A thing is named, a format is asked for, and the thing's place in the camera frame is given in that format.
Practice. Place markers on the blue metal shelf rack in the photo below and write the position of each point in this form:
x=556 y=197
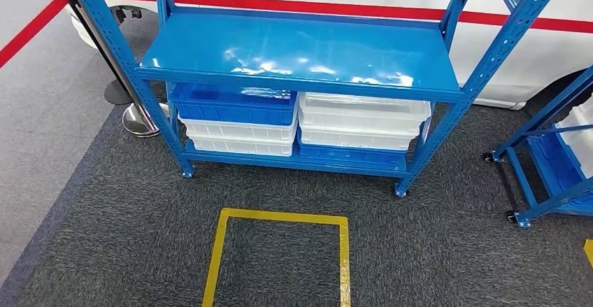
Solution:
x=296 y=50

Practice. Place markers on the narrow blue shelf rack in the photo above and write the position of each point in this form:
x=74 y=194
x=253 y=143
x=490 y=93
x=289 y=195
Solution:
x=546 y=166

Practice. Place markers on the blue plastic crate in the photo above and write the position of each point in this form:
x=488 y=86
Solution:
x=352 y=156
x=563 y=166
x=231 y=105

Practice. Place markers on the red barrier belt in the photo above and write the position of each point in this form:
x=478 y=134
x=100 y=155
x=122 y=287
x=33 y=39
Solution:
x=324 y=7
x=28 y=31

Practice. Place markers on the white car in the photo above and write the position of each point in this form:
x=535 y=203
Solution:
x=509 y=50

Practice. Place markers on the black stanchion post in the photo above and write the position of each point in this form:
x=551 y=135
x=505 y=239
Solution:
x=99 y=50

